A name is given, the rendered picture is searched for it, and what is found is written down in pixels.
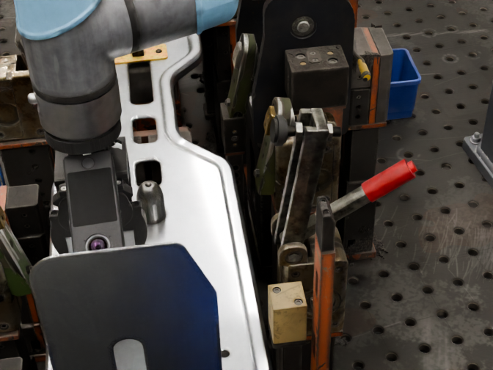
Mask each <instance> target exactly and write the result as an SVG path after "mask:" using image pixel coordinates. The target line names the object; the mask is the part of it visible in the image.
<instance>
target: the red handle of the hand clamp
mask: <svg viewBox="0 0 493 370"><path fill-rule="evenodd" d="M416 171H417V167H416V166H415V163H414V162H413V161H412V160H411V161H410V162H408V161H407V160H406V159H402V160H401V161H399V162H398V163H396V164H394V165H393V166H391V167H389V168H387V169H386V170H384V171H382V172H380V173H379V174H377V175H375V176H373V177H372V178H370V179H368V180H367V181H365V182H364V183H362V184H361V186H360V187H358V188H356V189H355V190H353V191H352V192H349V193H348V194H347V195H344V196H343V197H341V198H339V199H338V200H336V201H335V202H333V203H331V204H330V206H331V209H332V213H333V216H334V219H335V222H337V221H338V220H340V219H342V218H344V217H345V216H347V215H349V214H350V213H352V212H354V211H356V210H357V209H358V208H361V207H363V206H364V205H366V204H368V203H369V202H374V201H376V200H378V199H379V198H381V197H383V196H385V195H386V194H388V193H390V192H391V191H393V190H395V189H397V188H398V187H400V186H402V185H404V184H405V183H407V182H409V181H411V180H412V179H414V178H416V175H415V172H416ZM315 227H316V213H314V214H312V215H310V218H309V222H308V226H307V231H306V235H305V238H304V240H305V239H307V238H309V237H311V236H312V235H314V234H315ZM282 235H283V232H281V233H280V241H282Z"/></svg>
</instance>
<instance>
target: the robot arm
mask: <svg viewBox="0 0 493 370"><path fill-rule="evenodd" d="M14 5H15V13H16V26H17V28H18V32H19V33H20V34H21V39H22V43H23V49H24V53H25V56H26V62H27V66H28V69H29V75H30V79H31V83H32V89H33V91H34V93H29V94H28V101H29V103H30V104H37V110H38V114H39V118H40V124H41V126H42V127H43V130H44V134H45V140H46V142H47V143H48V144H49V145H50V146H51V147H52V148H53V149H54V150H55V167H54V185H55V187H56V194H55V195H54V196H53V205H54V206H57V207H58V210H50V211H49V219H50V221H51V241H52V244H53V246H54V248H55V249H56V251H57V252H58V253H59V254H65V253H77V252H84V251H90V250H102V249H109V248H116V247H129V246H135V245H142V244H145V242H146V239H147V219H146V215H145V211H144V210H143V209H142V203H141V200H136V201H132V197H133V187H131V171H130V166H129V160H128V151H127V145H126V140H125V136H124V137H119V135H120V133H121V130H122V125H121V119H120V117H121V114H122V107H121V101H120V91H119V85H118V80H117V73H116V67H115V61H114V59H115V58H118V57H122V56H125V55H128V54H132V53H135V52H138V51H141V50H144V49H146V48H151V47H153V46H158V45H161V44H163V43H168V42H170V41H173V40H177V39H180V38H182V37H187V36H189V35H193V34H197V35H200V34H201V33H202V31H204V30H206V29H210V28H212V27H215V26H218V25H220V24H223V23H226V22H228V21H229V20H230V19H232V17H233V16H234V15H235V13H236V10H237V8H238V0H14ZM116 143H120V144H121V145H122V149H120V148H113V147H112V146H114V145H116ZM127 184H128V185H127Z"/></svg>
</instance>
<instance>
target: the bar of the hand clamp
mask: <svg viewBox="0 0 493 370"><path fill-rule="evenodd" d="M340 136H341V127H339V126H332V123H327V122H326V119H325V117H324V113H323V110H322V109H321V108H311V109H300V110H299V117H298V121H297V122H293V125H292V126H288V122H287V120H286V119H285V118H284V117H283V115H275V117H274V118H273V119H272V120H271V125H270V137H271V142H272V143H274V146H283V144H284V143H286V141H287V138H288V137H293V147H292V151H291V157H290V161H289V165H288V171H287V175H286V179H285V186H284V190H283V194H282V201H281V205H280V212H279V216H278V219H277V226H276V230H275V234H274V243H275V244H281V245H280V246H283V245H284V244H287V243H290V242H301V243H302V244H304V238H305V235H306V231H307V226H308V222H309V218H310V212H311V209H312V206H313V200H314V197H315V191H316V187H317V184H318V178H319V175H320V171H321V165H322V162H323V158H324V153H325V149H326V144H327V141H332V138H333V137H340ZM281 232H283V235H282V241H280V233H281Z"/></svg>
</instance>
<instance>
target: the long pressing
mask: <svg viewBox="0 0 493 370"><path fill-rule="evenodd" d="M163 44H166V45H167V54H168V58H167V59H163V60H156V61H148V62H146V63H148V64H149V65H150V75H151V81H152V89H153V102H152V103H149V104H140V105H135V104H132V103H131V87H130V77H129V66H130V65H132V64H134V63H127V64H119V65H115V67H116V73H117V80H118V85H119V91H120V101H121V107H122V114H121V117H120V119H121V125H122V130H121V133H120V135H119V137H124V136H125V140H126V145H127V151H128V160H129V166H130V171H131V187H133V197H132V201H136V193H137V190H138V188H139V186H138V185H137V177H136V166H137V165H138V164H139V163H142V162H158V163H159V164H160V168H161V183H160V184H159V186H160V187H161V190H162V192H163V194H164V204H165V211H166V213H167V214H166V216H165V218H164V220H162V221H161V222H159V223H156V224H153V225H148V224H147V239H146V242H145V244H155V243H162V242H179V243H181V244H183V245H184V246H185V247H186V249H187V250H188V251H189V253H190V254H191V256H192V257H193V259H194V260H195V261H196V262H197V264H198V265H199V267H200V268H201V270H202V271H203V272H204V274H205V276H206V277H207V278H208V279H209V281H210V282H211V284H212V285H213V287H214V288H215V289H216V292H217V298H218V309H219V330H220V341H221V351H224V350H227V351H228V352H229V353H230V355H229V356H228V357H226V358H223V357H222V370H273V366H272V362H271V355H270V351H269V344H268V340H267V336H266V329H265V325H264V321H263V314H262V310H261V306H260V299H259V294H258V288H257V284H256V279H255V273H254V269H253V265H252V257H251V253H250V249H249V242H248V238H247V232H246V228H245V223H244V216H243V212H242V208H241V201H240V197H239V193H238V186H237V182H236V178H235V171H234V169H233V166H232V165H231V163H229V161H228V160H226V159H225V158H223V157H221V156H219V155H216V154H215V153H212V152H210V151H209V150H206V149H204V148H201V147H200V146H198V145H195V144H193V143H191V142H189V141H187V140H186V139H184V138H183V137H182V136H181V135H180V132H179V128H178V117H177V111H176V105H175V95H174V86H175V84H176V83H177V81H178V80H180V79H181V78H183V77H184V76H185V75H186V74H187V73H189V72H191V71H192V70H194V69H195V68H196V67H197V66H198V65H199V64H200V63H201V62H202V59H203V49H202V41H201V37H200V35H197V34H193V35H189V36H187V37H182V38H180V39H177V40H173V41H170V42H168V43H163ZM135 63H142V62H135ZM148 118H151V119H154V120H155V121H156V131H157V140H156V141H155V142H151V143H143V144H138V143H135V142H134V127H133V122H134V121H135V120H140V119H148ZM114 356H115V361H116V365H117V370H147V368H146V363H145V354H144V350H143V346H142V344H141V343H140V342H139V341H137V340H133V339H125V340H121V341H119V342H117V343H116V344H115V345H114Z"/></svg>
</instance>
